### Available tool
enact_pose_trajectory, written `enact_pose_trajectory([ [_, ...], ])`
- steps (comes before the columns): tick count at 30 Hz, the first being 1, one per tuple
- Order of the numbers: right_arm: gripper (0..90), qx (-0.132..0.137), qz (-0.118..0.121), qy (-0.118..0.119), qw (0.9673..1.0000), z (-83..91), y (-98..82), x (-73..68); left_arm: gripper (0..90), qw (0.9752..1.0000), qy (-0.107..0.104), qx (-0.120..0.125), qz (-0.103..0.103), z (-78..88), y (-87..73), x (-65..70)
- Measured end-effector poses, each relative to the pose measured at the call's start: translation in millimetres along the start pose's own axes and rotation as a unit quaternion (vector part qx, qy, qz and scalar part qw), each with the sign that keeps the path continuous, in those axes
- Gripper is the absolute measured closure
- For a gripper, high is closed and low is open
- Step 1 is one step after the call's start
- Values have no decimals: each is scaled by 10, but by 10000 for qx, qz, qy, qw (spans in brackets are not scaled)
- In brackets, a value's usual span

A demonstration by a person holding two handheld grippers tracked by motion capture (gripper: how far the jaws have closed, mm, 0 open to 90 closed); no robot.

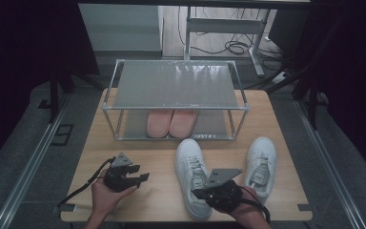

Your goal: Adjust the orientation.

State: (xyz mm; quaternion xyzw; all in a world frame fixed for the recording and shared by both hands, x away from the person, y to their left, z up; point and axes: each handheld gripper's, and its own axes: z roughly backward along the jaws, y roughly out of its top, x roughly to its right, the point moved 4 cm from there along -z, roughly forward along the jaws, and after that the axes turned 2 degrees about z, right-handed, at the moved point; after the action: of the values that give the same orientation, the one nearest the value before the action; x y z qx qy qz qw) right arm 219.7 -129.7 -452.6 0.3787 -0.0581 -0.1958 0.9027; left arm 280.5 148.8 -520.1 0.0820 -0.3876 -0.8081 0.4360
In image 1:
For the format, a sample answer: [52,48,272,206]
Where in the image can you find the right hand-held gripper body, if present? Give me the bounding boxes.
[203,168,244,214]

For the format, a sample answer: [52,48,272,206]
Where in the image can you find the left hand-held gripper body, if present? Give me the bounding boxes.
[103,152,134,194]

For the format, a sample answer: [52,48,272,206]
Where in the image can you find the white sneaker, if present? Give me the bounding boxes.
[243,136,277,205]
[174,138,214,221]

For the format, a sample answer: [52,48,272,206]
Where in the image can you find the pink slipper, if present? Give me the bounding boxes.
[169,109,200,139]
[146,109,174,138]

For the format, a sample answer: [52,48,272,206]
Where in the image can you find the grey metal shoe rack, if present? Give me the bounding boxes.
[101,58,251,141]

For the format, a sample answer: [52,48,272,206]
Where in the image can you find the person's left hand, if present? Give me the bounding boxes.
[90,178,138,219]

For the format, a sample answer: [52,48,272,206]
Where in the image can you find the person's right hand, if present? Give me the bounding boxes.
[213,187,268,222]

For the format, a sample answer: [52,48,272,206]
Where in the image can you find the black stand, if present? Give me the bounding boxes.
[265,63,332,131]
[37,63,104,124]

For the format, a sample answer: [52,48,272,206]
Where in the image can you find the white power strip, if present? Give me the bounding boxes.
[271,71,291,85]

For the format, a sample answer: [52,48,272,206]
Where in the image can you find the grey cabinet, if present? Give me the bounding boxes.
[77,3,165,60]

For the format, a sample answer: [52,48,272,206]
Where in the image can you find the dark box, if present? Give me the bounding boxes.
[268,9,311,56]

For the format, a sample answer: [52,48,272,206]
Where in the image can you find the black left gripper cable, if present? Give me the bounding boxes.
[56,156,117,208]

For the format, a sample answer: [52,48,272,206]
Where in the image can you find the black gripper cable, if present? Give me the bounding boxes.
[56,156,117,208]
[239,185,272,224]

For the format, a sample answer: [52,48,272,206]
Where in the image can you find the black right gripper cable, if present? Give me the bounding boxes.
[239,185,272,224]

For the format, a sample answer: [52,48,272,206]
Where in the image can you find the metal floor rail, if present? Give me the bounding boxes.
[294,99,366,229]
[0,94,71,229]

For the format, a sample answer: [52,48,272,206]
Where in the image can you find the black floor cables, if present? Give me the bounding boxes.
[176,6,284,62]

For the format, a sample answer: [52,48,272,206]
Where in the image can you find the white desk frame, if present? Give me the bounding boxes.
[183,6,272,78]

